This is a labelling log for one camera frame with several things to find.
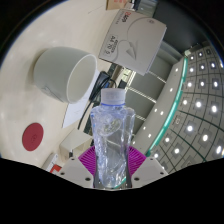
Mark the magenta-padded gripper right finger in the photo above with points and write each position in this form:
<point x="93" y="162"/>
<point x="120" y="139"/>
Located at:
<point x="148" y="171"/>

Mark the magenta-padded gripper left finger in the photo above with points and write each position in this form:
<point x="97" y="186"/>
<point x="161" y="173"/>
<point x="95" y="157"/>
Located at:
<point x="76" y="171"/>

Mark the clear plastic water bottle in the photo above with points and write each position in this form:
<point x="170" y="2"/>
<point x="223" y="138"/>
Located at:
<point x="112" y="140"/>

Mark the flat round red coaster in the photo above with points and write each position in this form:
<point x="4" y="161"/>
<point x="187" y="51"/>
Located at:
<point x="32" y="136"/>

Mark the group of ceiling lights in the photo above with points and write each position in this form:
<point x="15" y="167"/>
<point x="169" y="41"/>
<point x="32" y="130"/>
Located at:
<point x="198" y="104"/>

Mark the white ceramic mug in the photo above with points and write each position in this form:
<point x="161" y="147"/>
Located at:
<point x="53" y="71"/>

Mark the white paper ream package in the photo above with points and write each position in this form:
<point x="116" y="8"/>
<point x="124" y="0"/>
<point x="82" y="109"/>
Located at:
<point x="136" y="40"/>

